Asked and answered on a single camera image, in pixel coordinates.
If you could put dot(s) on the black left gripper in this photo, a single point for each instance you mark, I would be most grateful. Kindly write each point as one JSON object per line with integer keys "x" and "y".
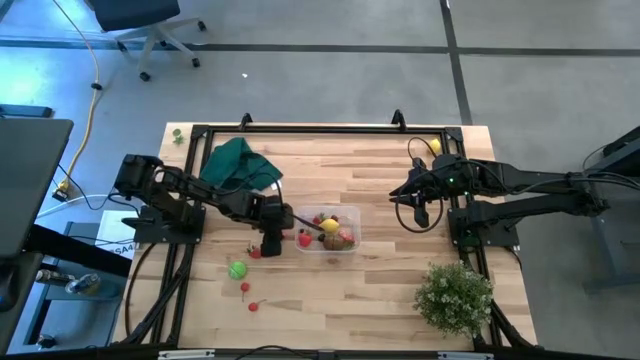
{"x": 274, "y": 220}

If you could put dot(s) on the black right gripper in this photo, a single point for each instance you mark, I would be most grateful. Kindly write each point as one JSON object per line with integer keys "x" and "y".
{"x": 434, "y": 182}

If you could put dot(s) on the smooth orange-red strawberry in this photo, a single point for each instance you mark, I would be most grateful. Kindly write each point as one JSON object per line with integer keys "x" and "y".
{"x": 304, "y": 240}

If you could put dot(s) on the large yellow lemon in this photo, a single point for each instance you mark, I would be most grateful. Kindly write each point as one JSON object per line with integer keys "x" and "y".
{"x": 329, "y": 226}

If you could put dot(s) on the brown kiwi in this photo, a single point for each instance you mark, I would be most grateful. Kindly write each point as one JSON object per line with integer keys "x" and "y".
{"x": 333, "y": 243}

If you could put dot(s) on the pink wrinkled raspberry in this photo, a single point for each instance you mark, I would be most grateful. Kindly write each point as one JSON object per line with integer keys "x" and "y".
{"x": 342, "y": 230}

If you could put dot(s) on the dark red bushy-leaved strawberry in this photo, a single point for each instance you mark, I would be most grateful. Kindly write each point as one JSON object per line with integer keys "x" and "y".
{"x": 349, "y": 240}

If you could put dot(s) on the clear plastic tupperware container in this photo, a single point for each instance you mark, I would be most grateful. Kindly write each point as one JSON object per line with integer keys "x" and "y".
{"x": 352, "y": 212}

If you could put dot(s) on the small round yellow lemon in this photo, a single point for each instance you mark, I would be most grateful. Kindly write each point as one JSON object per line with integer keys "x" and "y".
{"x": 435, "y": 146}

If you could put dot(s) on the red bumpy strawberry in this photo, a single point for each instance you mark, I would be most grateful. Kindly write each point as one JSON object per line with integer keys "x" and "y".
{"x": 255, "y": 252}

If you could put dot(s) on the bright red cherry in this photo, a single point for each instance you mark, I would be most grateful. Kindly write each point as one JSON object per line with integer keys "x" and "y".
{"x": 253, "y": 307}
{"x": 244, "y": 287}

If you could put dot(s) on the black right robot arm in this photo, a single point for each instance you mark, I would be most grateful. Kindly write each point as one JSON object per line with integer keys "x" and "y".
{"x": 525, "y": 177}

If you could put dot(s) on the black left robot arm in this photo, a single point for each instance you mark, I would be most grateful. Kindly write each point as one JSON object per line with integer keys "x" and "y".
{"x": 200, "y": 192}

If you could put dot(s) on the dark green cloth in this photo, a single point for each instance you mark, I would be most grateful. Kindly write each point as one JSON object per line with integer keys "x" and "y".
{"x": 235, "y": 162}

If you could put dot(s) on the green potted plant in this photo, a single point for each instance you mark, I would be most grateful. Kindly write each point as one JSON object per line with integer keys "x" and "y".
{"x": 452, "y": 300}

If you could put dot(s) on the white printed paper sheet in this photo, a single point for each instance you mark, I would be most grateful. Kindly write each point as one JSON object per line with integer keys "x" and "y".
{"x": 111, "y": 235}

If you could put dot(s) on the yellow black power plug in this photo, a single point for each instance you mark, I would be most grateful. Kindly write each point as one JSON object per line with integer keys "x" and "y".
{"x": 61, "y": 192}

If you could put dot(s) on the small clear bottle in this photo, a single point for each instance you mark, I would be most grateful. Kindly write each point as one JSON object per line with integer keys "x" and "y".
{"x": 50, "y": 276}

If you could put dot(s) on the dark office chair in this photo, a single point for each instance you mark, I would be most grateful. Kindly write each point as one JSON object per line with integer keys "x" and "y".
{"x": 135, "y": 12}

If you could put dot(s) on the dark grey desk top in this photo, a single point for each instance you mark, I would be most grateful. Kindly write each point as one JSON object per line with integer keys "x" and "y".
{"x": 30, "y": 185}

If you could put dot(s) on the black frame clamp foot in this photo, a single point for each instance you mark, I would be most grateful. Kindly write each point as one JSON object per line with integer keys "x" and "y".
{"x": 398, "y": 118}
{"x": 245, "y": 120}

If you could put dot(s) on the black aluminium table frame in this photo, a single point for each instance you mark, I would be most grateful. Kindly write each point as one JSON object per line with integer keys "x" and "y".
{"x": 325, "y": 129}

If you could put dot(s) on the grey metal bracket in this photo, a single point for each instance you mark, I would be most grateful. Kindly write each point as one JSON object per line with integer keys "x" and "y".
{"x": 465, "y": 355}
{"x": 186, "y": 354}

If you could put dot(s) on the black desk frame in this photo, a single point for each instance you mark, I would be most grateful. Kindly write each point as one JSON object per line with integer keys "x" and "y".
{"x": 75, "y": 250}

